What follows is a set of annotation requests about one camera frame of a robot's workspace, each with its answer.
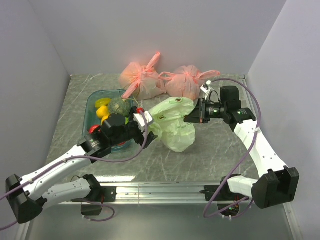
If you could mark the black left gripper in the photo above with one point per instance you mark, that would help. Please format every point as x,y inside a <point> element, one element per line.
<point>140,137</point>

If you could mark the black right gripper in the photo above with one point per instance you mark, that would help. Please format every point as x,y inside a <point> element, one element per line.
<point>199,114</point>

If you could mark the light green plastic bag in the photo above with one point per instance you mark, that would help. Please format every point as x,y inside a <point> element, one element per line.
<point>169,124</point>

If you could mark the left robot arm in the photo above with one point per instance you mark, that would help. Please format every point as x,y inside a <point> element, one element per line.
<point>30,194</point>

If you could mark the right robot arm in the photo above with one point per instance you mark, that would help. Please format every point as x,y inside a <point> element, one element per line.
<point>277,183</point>

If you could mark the right pink tied bag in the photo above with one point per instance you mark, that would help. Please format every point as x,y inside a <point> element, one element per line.
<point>186,81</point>

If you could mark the pink tied bag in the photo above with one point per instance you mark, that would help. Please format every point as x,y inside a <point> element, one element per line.
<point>142,81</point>
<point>186,81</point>

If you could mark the left pink tied bag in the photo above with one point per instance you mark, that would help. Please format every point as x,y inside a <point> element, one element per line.
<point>142,81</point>

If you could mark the dark red fake fig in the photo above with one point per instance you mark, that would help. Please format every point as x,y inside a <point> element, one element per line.
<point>94,129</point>

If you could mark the yellow fake starfruit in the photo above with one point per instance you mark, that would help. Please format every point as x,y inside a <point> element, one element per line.
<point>102,102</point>

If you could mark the teal plastic basket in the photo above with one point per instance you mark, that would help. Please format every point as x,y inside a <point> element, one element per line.
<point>115,121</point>

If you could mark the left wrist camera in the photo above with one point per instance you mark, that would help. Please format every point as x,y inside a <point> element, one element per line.
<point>142,117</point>

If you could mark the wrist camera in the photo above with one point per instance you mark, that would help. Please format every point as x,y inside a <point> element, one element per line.
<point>142,117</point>
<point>206,90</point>

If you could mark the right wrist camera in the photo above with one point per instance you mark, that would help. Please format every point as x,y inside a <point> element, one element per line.
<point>206,90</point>

